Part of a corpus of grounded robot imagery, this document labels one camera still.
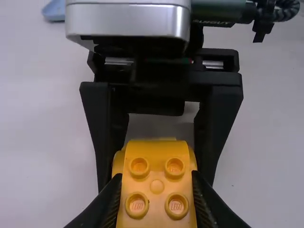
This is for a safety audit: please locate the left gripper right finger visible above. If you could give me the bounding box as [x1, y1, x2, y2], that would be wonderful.
[192, 171, 241, 228]

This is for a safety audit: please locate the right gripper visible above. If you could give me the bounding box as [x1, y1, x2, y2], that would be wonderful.
[79, 25, 244, 193]

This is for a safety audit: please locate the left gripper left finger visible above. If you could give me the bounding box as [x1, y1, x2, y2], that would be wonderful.
[66, 173, 123, 228]

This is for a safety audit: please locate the yellow toy car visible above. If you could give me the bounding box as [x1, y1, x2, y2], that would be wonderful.
[111, 136, 199, 228]

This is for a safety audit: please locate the blue mat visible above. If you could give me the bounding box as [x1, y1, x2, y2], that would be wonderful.
[41, 0, 66, 23]

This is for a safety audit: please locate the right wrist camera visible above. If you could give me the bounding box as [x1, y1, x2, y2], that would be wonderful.
[65, 0, 192, 46]

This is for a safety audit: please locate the black cable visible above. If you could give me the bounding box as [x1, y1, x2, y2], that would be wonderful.
[191, 0, 301, 44]

